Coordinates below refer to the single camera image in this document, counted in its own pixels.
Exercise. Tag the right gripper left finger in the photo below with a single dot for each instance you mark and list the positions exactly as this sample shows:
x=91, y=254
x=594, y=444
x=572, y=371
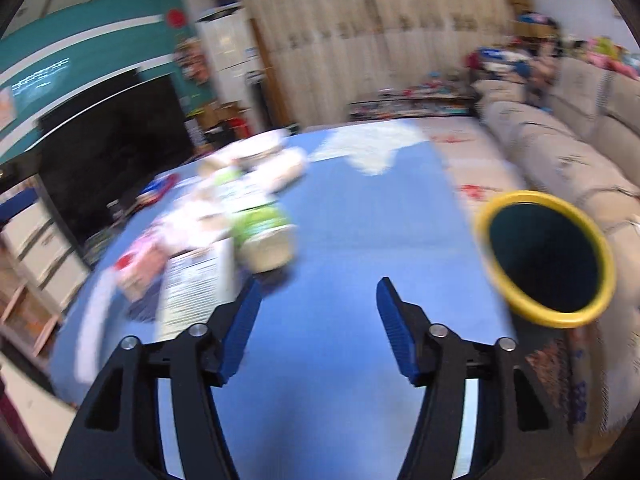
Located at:
x=149, y=399

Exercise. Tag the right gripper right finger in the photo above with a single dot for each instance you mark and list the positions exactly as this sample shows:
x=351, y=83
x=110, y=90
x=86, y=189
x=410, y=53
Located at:
x=519, y=434

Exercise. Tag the pink strawberry milk carton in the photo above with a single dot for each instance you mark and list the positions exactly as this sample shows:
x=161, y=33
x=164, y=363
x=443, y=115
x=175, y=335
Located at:
x=138, y=267

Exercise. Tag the yellow rimmed dark trash bin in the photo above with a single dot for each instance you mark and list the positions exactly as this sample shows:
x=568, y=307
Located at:
x=549, y=261

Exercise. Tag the white printed carton box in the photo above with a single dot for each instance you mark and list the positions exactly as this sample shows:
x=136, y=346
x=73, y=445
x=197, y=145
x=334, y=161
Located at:
x=194, y=284

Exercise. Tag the patterned red carpet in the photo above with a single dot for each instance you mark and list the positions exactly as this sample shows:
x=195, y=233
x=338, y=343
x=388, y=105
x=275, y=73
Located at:
x=547, y=352

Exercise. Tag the white drawer cabinet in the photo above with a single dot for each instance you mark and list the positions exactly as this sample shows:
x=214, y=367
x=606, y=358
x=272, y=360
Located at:
x=41, y=250

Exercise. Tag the red tray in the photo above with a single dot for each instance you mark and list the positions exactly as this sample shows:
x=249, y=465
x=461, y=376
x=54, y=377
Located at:
x=157, y=189

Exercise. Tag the black television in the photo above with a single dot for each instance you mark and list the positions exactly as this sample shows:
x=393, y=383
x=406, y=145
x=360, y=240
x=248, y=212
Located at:
x=110, y=151

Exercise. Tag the white crumpled towel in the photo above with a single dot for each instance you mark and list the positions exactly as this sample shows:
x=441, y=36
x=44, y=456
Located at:
x=204, y=212

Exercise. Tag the beige sectional sofa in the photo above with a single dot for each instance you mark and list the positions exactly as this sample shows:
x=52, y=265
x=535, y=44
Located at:
x=584, y=148

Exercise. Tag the white paper bowl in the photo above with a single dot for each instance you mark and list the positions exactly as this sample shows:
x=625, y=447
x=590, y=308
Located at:
x=248, y=152

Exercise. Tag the low shelf with clutter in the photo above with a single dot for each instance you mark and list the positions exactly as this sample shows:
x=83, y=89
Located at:
x=417, y=102

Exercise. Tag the white refrigerator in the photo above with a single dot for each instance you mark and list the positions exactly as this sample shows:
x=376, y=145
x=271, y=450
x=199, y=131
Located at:
x=230, y=48

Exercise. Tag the pile of plush toys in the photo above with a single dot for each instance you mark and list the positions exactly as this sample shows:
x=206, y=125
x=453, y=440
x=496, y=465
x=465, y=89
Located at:
x=533, y=54

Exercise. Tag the beige patterned curtains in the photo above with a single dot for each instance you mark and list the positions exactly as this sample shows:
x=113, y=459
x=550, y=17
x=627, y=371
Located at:
x=327, y=53

